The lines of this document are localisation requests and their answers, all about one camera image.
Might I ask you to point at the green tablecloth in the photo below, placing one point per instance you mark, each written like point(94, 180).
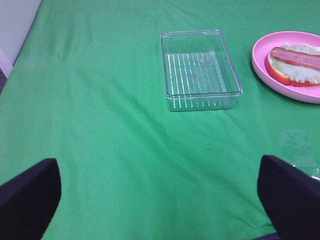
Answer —
point(88, 89)

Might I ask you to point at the bread slice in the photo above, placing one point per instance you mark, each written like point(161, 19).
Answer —
point(285, 80)

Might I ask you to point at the clear plastic film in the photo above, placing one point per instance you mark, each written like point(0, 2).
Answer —
point(298, 149)

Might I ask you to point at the left clear plastic tray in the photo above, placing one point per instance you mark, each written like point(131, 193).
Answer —
point(198, 71)

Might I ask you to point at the pink round plate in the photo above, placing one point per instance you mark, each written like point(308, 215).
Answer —
point(265, 44)

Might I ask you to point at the bacon strip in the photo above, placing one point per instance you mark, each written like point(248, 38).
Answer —
point(296, 58)

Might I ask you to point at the green lettuce leaf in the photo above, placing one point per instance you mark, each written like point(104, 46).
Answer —
point(298, 74)

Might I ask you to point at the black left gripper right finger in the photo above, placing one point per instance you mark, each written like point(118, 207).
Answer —
point(290, 198)

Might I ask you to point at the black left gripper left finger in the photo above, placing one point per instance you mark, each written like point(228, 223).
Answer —
point(29, 201)

